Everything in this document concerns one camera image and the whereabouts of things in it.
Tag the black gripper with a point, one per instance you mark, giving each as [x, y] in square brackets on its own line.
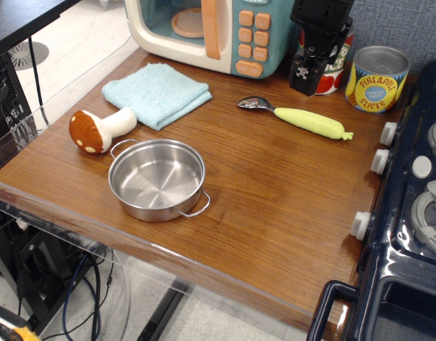
[325, 25]

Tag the light blue towel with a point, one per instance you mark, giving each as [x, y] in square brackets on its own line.
[158, 94]

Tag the tomato sauce can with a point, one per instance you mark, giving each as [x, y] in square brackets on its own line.
[331, 79]

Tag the toy microwave teal and cream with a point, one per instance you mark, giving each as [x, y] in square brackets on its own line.
[242, 38]

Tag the pineapple slices can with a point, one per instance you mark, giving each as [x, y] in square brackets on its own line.
[377, 77]

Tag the stainless steel pot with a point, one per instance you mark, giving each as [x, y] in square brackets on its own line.
[158, 180]

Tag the brown plush mushroom toy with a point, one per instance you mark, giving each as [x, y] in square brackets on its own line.
[94, 135]

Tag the dark blue toy stove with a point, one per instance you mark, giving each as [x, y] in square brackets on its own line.
[395, 295]

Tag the black table leg base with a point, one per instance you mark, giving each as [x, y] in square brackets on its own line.
[164, 311]

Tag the black desk at left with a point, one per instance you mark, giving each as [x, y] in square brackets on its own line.
[21, 19]

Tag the spoon with yellow-green handle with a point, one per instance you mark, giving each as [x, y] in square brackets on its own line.
[315, 123]

